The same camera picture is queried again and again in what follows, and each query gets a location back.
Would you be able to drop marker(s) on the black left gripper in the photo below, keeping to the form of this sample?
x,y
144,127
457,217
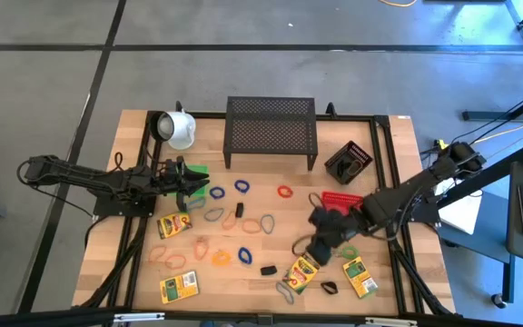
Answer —
x,y
170,179

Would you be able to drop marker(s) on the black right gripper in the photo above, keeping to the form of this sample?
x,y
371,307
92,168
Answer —
x,y
334,227

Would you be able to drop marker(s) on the green coil wristband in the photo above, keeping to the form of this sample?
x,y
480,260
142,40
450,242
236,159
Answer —
x,y
344,253

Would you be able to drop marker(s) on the yellow green crayon box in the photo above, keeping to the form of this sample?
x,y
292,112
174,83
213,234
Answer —
x,y
301,274
174,225
359,276
177,287

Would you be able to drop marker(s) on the orange rubber band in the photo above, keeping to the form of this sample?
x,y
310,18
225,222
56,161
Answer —
x,y
350,167
194,252
243,225
150,255
166,262
223,225

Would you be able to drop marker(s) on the black binder clip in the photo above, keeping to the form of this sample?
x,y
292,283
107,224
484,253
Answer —
x,y
239,210
268,270

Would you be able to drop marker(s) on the red coil wristband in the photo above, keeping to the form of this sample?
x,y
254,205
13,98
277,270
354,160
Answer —
x,y
279,191

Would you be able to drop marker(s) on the yellow coil wristband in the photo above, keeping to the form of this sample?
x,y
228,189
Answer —
x,y
214,258

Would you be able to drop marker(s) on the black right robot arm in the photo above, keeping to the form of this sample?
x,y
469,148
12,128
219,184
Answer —
x,y
407,195

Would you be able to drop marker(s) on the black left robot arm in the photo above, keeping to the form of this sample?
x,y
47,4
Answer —
x,y
84,175

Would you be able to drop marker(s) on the green plastic basket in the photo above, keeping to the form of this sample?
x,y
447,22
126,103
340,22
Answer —
x,y
200,168

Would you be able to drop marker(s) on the white tilted bucket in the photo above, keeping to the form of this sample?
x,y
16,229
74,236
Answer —
x,y
183,131

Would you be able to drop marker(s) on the red plastic basket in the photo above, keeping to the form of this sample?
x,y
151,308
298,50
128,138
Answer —
x,y
341,199

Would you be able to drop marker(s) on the black mesh shelf riser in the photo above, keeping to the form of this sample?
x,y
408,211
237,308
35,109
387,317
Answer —
x,y
270,131

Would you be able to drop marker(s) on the black plastic basket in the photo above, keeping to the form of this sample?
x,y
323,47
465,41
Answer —
x,y
334,156

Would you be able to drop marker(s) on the white sheet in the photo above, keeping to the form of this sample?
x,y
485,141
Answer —
x,y
461,213

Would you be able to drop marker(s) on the yellow plug connector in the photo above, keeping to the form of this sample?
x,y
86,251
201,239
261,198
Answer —
x,y
443,145

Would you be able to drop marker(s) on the grey side table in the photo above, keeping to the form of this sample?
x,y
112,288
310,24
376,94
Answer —
x,y
488,227

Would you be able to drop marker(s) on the black caster wheel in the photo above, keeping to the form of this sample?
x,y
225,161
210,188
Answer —
x,y
499,301

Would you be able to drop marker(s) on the black floor bar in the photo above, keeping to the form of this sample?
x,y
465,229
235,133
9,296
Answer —
x,y
493,115

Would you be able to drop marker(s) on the silver metal bracket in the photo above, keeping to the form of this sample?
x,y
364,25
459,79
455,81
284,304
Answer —
x,y
391,322
139,317

